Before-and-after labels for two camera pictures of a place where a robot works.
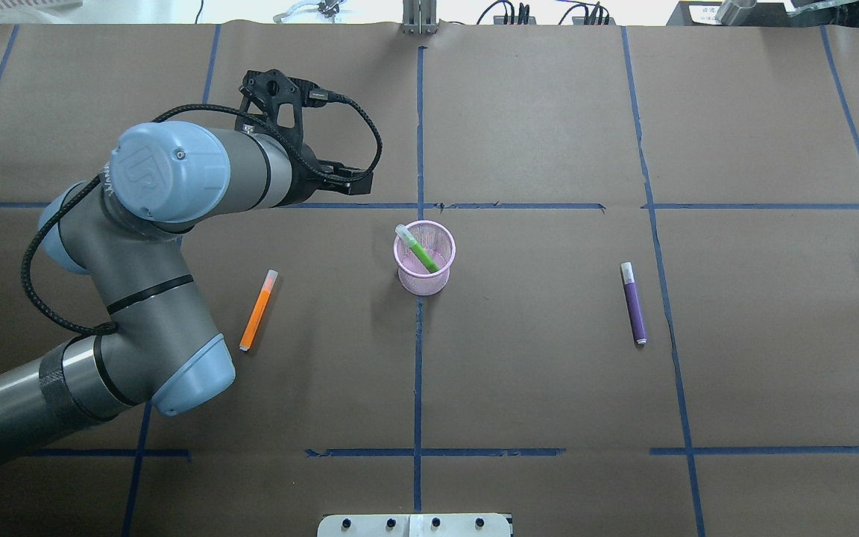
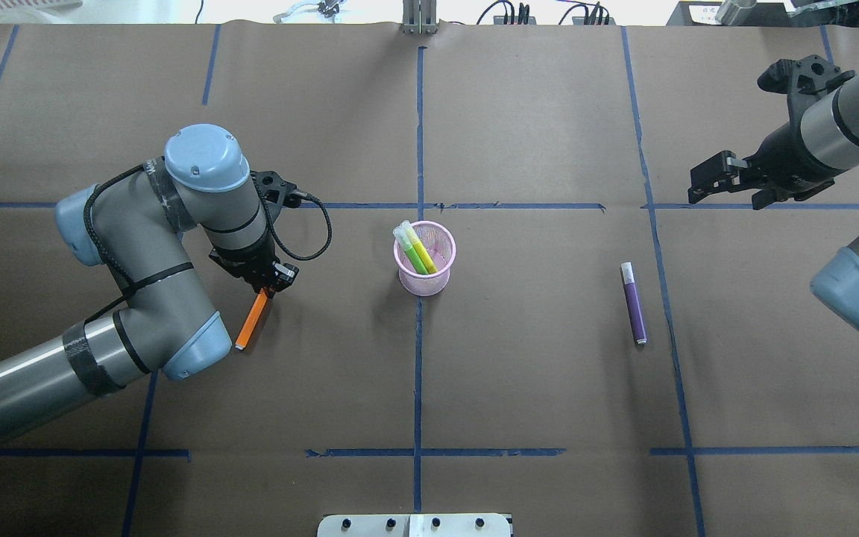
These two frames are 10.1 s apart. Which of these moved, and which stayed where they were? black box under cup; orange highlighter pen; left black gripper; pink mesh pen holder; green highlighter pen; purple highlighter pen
Moved: green highlighter pen; left black gripper
Stayed: pink mesh pen holder; purple highlighter pen; orange highlighter pen; black box under cup
